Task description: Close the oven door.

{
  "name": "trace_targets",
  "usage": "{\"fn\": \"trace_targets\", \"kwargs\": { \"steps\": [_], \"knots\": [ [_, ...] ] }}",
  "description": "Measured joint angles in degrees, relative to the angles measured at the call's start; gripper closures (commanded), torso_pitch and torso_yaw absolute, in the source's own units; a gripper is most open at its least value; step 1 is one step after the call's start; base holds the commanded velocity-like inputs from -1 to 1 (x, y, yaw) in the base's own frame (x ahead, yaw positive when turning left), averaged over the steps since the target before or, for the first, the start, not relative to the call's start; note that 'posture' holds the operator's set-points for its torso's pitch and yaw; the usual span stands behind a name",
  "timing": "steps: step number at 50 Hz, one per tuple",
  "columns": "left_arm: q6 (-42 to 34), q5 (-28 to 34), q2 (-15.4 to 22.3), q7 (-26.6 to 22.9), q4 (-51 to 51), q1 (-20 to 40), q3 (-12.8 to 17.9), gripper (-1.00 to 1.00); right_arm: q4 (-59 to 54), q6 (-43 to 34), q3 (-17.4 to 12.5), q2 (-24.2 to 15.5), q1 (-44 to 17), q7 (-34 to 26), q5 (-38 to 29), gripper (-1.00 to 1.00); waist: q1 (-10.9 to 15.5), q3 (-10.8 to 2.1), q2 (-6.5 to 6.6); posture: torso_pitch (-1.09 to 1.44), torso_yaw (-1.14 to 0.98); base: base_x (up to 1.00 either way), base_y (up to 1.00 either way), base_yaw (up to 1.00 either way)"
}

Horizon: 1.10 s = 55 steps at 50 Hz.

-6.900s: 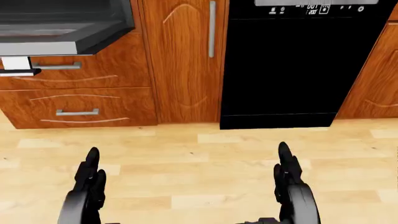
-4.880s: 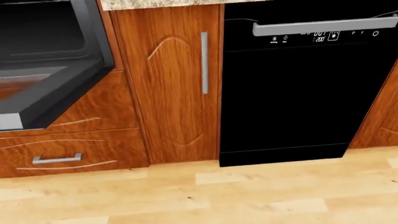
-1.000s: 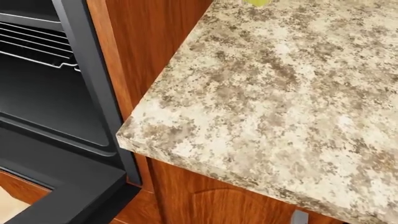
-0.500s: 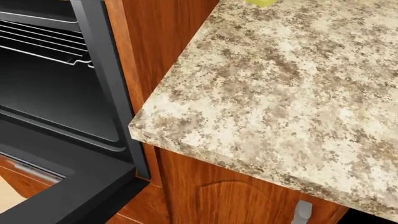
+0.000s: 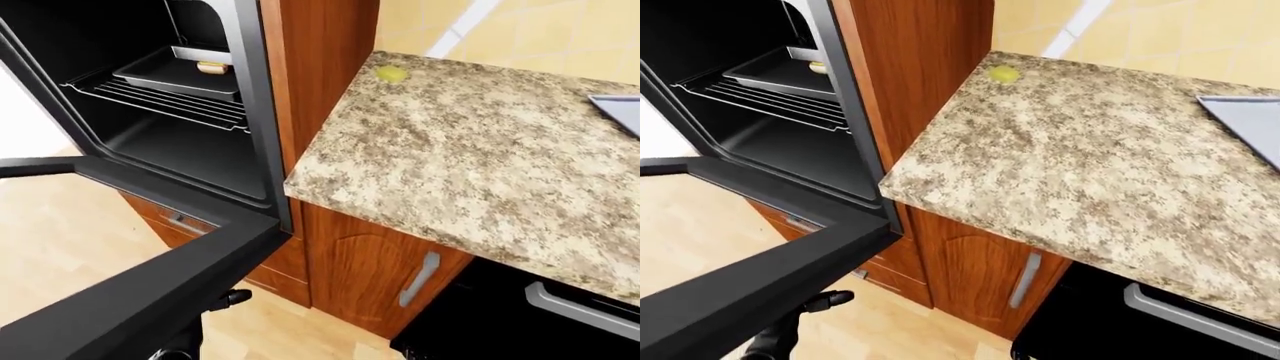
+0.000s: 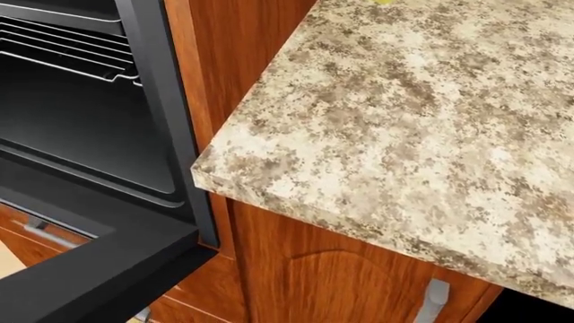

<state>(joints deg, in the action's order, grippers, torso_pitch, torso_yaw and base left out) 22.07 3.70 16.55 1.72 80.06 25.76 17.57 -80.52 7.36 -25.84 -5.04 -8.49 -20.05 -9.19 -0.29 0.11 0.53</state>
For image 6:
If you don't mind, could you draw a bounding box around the wooden tall oven cabinet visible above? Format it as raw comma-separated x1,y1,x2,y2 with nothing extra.
161,0,318,323

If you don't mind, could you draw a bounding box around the wooden base cabinet door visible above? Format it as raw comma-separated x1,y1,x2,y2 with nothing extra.
230,200,504,323

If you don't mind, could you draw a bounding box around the black built-in oven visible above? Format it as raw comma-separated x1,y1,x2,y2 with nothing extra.
0,0,222,250

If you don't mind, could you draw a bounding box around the black oven door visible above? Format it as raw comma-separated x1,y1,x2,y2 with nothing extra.
0,154,222,323

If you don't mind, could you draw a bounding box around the wooden drawer under oven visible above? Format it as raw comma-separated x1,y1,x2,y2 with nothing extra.
0,203,94,268

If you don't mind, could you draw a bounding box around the speckled granite countertop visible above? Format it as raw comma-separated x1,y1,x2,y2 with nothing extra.
190,0,574,310

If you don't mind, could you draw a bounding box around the silver cabinet door handle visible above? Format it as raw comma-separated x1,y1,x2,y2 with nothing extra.
413,277,451,323

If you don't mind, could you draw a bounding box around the silver wire oven rack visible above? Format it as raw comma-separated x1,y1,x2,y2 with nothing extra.
0,15,144,88

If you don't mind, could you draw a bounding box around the silver drawer handle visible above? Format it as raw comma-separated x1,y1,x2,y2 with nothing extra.
9,216,86,249

